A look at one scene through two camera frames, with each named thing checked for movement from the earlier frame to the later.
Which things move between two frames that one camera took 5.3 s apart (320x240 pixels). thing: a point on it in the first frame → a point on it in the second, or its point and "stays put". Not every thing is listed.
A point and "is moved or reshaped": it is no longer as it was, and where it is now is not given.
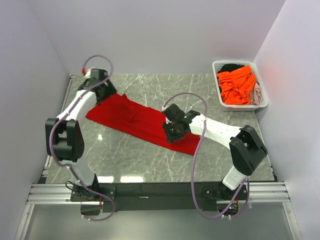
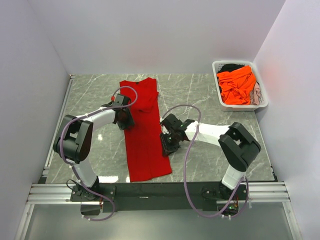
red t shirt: (140, 122) is moved or reshaped
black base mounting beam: (147, 196) stays put
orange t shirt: (236, 85) stays put
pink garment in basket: (255, 94) stays put
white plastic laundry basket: (264, 101) stays put
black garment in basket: (229, 67) stays put
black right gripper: (170, 138) → (167, 148)
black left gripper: (110, 89) → (130, 121)
